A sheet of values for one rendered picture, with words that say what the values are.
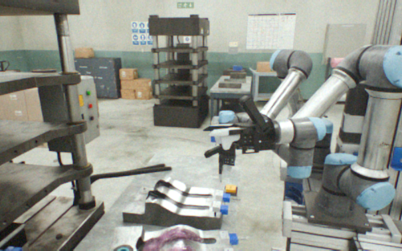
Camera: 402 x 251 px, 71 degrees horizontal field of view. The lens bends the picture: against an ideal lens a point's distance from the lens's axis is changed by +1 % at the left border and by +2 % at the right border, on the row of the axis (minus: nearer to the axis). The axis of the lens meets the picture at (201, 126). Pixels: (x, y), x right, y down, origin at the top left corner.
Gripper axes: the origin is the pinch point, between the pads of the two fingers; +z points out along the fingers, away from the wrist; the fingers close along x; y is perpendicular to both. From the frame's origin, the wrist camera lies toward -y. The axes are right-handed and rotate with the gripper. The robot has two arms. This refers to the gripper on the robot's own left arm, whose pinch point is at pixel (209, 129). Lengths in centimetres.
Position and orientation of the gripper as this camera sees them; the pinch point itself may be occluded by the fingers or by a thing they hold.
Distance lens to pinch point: 81.1
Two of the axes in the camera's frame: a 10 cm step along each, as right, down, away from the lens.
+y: 0.3, 9.8, 1.8
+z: -9.8, 0.7, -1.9
